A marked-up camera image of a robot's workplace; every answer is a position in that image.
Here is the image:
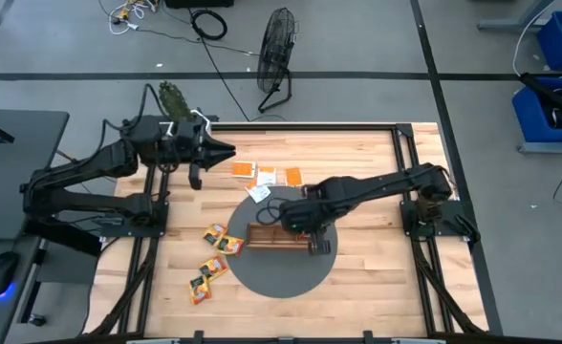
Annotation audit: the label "round grey woven placemat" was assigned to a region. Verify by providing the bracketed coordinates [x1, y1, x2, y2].
[225, 184, 338, 300]

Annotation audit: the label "white tea packet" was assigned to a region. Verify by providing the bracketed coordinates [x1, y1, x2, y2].
[244, 180, 273, 204]
[255, 165, 278, 187]

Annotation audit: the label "black desk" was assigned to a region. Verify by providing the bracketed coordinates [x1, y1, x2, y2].
[0, 107, 71, 344]

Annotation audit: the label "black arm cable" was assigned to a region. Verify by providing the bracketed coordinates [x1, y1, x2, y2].
[99, 83, 170, 138]
[255, 197, 285, 226]

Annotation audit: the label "green cactus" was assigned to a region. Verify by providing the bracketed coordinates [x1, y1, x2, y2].
[158, 80, 195, 123]

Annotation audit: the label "orange tea packet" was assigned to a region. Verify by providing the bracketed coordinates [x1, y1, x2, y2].
[284, 166, 305, 188]
[231, 161, 257, 180]

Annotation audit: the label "white and yellow cords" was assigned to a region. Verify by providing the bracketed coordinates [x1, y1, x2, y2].
[107, 0, 159, 36]

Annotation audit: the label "white floor cable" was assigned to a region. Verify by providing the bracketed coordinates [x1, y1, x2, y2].
[511, 0, 557, 77]

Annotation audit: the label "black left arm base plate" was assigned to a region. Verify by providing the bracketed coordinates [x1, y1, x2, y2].
[99, 200, 170, 239]

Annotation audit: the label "wooden compartment tray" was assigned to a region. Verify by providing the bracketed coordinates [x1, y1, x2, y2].
[245, 222, 325, 253]

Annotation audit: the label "black cabinet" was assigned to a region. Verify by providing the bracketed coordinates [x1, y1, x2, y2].
[164, 0, 235, 10]

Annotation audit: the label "black pole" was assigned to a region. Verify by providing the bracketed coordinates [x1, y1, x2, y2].
[519, 71, 562, 130]

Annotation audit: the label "grey metal table leg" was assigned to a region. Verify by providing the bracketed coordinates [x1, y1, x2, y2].
[476, 0, 552, 33]

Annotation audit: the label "blue storage bin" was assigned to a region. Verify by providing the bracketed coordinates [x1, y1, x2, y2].
[536, 10, 562, 73]
[511, 75, 562, 144]

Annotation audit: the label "black floor fan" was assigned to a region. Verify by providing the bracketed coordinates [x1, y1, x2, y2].
[255, 7, 298, 115]

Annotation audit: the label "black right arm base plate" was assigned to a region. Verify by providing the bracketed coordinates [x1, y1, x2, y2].
[400, 199, 471, 239]

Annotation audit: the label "long black floor cable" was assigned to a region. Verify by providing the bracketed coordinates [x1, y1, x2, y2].
[198, 36, 252, 122]

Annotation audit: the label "coiled black cable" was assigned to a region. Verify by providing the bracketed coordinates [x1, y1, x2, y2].
[189, 8, 228, 42]

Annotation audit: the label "black aluminium table frame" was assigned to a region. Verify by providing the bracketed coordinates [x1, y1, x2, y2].
[82, 114, 505, 344]

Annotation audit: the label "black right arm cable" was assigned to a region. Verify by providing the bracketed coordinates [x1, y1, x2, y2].
[255, 197, 285, 226]

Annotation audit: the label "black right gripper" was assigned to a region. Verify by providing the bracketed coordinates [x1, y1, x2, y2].
[279, 198, 333, 256]

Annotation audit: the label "black desk beam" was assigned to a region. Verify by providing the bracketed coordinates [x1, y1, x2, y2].
[25, 217, 103, 258]

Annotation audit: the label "grey dolly plate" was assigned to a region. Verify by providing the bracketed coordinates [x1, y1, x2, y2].
[517, 136, 562, 155]

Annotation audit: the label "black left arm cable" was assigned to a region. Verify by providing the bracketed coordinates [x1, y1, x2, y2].
[99, 83, 170, 138]

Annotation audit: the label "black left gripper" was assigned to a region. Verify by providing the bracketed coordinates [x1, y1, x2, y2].
[165, 118, 237, 171]

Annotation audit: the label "black computer mouse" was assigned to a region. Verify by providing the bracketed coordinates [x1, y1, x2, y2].
[0, 251, 20, 298]

